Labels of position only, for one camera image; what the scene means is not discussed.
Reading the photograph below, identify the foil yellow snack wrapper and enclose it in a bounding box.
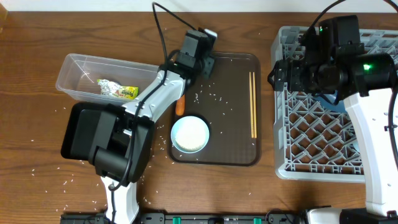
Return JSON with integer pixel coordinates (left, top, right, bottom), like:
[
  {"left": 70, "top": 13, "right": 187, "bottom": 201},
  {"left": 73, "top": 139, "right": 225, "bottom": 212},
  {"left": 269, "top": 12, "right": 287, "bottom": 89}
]
[{"left": 97, "top": 79, "right": 139, "bottom": 100}]

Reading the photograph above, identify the light blue cup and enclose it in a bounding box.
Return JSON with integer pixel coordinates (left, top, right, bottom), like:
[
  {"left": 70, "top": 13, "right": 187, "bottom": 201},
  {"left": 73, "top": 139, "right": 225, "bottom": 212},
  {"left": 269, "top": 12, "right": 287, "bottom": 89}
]
[{"left": 353, "top": 140, "right": 360, "bottom": 153}]

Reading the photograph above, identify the light blue rice bowl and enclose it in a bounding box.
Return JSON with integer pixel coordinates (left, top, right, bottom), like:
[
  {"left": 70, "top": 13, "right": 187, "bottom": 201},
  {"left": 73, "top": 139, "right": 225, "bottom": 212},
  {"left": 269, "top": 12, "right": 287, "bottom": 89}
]
[{"left": 170, "top": 116, "right": 210, "bottom": 154}]

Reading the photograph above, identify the black plastic tray bin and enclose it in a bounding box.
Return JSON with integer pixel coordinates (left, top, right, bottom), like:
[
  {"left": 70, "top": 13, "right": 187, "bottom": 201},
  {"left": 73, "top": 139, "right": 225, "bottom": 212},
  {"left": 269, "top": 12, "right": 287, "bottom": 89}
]
[{"left": 60, "top": 102, "right": 153, "bottom": 162}]

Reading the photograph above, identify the blue plate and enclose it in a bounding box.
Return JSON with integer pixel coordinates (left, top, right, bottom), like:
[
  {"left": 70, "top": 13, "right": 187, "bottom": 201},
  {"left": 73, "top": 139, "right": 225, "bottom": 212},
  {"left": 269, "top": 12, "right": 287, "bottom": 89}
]
[{"left": 312, "top": 92, "right": 346, "bottom": 113}]

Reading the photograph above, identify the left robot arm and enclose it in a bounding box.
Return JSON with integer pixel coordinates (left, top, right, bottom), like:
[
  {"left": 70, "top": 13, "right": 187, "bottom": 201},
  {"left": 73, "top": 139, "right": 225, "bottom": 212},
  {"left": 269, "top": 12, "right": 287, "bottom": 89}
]
[{"left": 89, "top": 29, "right": 218, "bottom": 223}]

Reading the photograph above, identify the grey dishwasher rack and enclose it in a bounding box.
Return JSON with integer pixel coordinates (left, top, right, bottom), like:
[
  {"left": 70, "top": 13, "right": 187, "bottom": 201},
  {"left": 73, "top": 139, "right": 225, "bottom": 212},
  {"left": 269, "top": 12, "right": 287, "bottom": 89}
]
[{"left": 271, "top": 26, "right": 397, "bottom": 184}]

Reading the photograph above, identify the orange carrot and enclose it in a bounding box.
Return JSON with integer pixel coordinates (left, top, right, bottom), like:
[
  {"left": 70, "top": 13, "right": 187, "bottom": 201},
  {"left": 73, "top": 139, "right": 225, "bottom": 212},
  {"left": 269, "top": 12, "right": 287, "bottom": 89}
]
[{"left": 175, "top": 95, "right": 185, "bottom": 116}]

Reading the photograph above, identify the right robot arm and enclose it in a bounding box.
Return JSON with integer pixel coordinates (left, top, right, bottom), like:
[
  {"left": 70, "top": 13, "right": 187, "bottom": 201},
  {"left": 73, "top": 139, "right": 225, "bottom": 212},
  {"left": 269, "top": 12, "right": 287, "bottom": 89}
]
[{"left": 268, "top": 15, "right": 397, "bottom": 223}]

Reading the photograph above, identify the brown serving tray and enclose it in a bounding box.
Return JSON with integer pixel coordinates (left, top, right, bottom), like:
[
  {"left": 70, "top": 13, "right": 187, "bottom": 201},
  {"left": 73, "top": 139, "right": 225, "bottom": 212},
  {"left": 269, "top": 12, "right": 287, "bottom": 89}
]
[{"left": 168, "top": 53, "right": 261, "bottom": 167}]

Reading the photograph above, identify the right wooden chopstick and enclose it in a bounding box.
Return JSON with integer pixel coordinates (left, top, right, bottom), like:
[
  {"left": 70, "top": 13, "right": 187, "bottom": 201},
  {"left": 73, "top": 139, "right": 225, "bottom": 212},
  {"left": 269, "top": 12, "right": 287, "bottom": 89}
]
[{"left": 252, "top": 72, "right": 257, "bottom": 138}]

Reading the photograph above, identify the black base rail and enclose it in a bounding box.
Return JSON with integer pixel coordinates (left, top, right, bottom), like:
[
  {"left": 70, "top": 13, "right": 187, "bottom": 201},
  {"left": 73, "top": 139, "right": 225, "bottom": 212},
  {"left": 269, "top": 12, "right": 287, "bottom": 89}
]
[{"left": 60, "top": 207, "right": 309, "bottom": 224}]

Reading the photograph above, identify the clear plastic bin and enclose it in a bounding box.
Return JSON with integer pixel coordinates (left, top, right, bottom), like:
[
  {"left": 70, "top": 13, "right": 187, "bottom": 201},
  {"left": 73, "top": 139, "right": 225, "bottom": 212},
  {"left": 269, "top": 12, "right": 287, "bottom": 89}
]
[{"left": 55, "top": 54, "right": 158, "bottom": 106}]

